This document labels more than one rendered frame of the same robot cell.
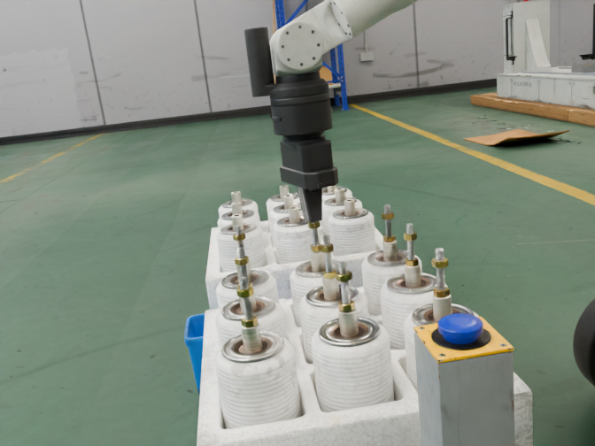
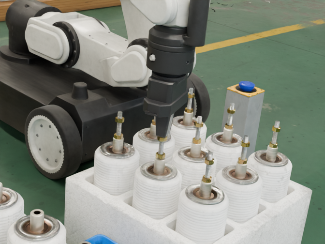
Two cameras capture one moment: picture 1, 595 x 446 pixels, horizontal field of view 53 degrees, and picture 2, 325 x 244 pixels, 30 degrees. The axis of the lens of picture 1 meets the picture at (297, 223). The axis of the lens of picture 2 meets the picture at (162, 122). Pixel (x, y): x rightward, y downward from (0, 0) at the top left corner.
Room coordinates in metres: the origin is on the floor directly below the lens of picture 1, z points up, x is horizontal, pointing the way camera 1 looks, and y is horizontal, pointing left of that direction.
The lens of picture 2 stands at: (1.68, 0.73, 0.83)
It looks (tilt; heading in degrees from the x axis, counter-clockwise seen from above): 23 degrees down; 225
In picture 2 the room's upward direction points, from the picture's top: 6 degrees clockwise
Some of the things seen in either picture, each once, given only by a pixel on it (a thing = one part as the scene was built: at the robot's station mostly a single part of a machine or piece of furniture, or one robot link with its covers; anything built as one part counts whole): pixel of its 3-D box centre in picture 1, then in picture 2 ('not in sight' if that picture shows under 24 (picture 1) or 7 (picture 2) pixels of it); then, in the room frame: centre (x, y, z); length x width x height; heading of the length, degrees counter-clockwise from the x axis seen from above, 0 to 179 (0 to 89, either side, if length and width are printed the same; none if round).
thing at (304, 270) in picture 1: (319, 269); (158, 171); (0.90, -0.03, 0.25); 0.08 x 0.08 x 0.01
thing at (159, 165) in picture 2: (318, 261); (159, 165); (0.90, -0.03, 0.26); 0.02 x 0.02 x 0.03
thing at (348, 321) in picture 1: (348, 322); (228, 134); (0.67, -0.05, 0.26); 0.02 x 0.02 x 0.03
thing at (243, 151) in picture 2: (243, 274); (243, 152); (0.77, 0.08, 0.30); 0.01 x 0.01 x 0.08
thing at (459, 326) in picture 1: (460, 331); (246, 86); (0.50, -0.14, 0.32); 0.04 x 0.04 x 0.02
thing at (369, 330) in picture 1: (349, 332); (227, 140); (0.67, -0.05, 0.25); 0.08 x 0.08 x 0.01
